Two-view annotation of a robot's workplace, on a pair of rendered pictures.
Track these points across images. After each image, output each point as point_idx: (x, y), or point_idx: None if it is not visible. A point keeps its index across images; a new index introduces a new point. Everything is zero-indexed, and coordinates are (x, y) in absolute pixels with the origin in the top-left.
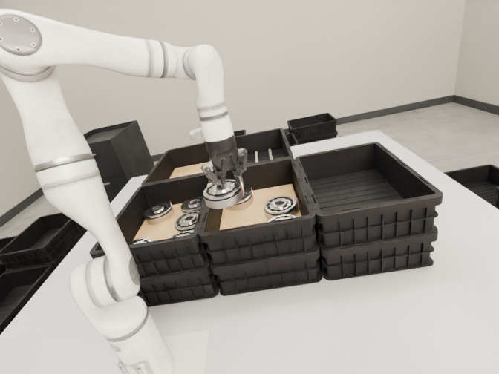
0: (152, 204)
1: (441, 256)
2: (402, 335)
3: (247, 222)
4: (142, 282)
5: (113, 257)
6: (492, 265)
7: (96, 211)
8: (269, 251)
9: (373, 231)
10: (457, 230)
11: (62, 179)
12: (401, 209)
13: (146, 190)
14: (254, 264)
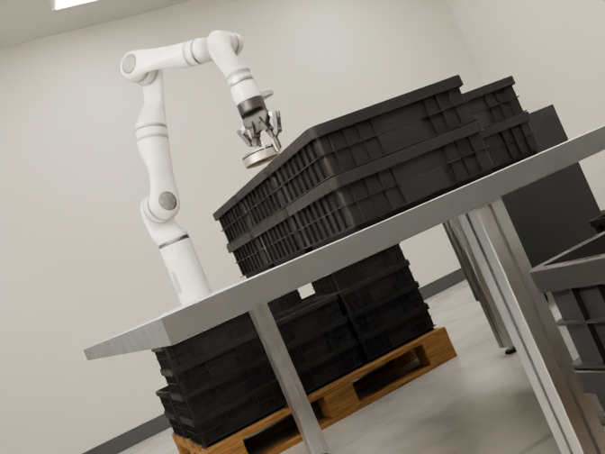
0: None
1: (378, 222)
2: (255, 276)
3: None
4: (234, 244)
5: (150, 186)
6: (376, 223)
7: (148, 156)
8: (268, 210)
9: (302, 182)
10: (443, 195)
11: (138, 137)
12: (295, 150)
13: None
14: (263, 224)
